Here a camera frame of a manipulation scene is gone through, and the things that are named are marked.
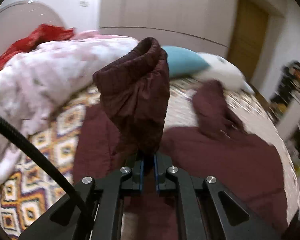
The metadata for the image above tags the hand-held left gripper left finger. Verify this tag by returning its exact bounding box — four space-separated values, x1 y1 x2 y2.
20 152 144 240

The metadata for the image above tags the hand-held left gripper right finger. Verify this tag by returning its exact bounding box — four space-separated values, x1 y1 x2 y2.
153 153 283 240

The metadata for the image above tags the maroon quilted jacket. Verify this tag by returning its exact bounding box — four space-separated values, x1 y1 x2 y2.
72 37 300 232

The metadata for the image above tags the beige dotted quilt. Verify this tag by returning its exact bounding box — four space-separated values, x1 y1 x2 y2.
162 77 300 228

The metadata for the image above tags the geometric patterned blanket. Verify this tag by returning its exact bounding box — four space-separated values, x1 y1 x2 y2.
0 85 103 240

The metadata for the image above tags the teal pillow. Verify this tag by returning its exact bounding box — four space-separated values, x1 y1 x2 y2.
161 45 211 79

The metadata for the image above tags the white plush pillow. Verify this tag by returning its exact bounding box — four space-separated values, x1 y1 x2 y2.
195 52 256 95

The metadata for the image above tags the pink white fleece blanket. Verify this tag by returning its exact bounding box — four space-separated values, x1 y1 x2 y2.
0 30 140 197

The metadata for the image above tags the cluttered shelf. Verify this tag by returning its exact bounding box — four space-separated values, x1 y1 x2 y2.
269 60 300 178

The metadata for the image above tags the white wardrobe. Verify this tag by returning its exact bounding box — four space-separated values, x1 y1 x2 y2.
99 0 241 48

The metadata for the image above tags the wooden door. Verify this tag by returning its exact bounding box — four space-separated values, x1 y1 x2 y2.
226 0 270 81

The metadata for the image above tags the red cloth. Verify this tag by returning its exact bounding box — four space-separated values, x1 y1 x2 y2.
0 24 76 77

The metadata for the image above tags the white rounded headboard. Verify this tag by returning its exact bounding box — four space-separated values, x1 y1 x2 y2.
0 1 67 55

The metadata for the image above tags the black braided cable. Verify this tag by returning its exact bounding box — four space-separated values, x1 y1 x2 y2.
0 110 93 240

